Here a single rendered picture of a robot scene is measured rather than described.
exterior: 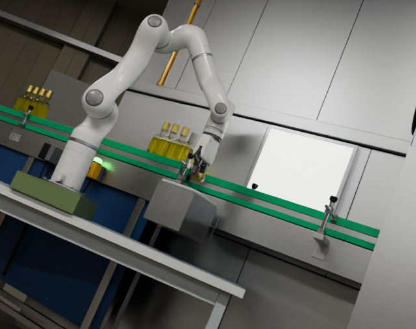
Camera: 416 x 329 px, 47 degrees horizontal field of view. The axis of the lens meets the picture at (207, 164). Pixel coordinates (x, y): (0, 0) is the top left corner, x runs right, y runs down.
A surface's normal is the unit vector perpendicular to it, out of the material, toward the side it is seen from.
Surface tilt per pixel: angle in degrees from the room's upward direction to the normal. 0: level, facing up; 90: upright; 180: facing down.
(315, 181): 90
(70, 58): 90
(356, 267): 90
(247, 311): 90
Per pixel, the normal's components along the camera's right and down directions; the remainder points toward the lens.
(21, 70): -0.03, -0.22
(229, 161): -0.40, -0.35
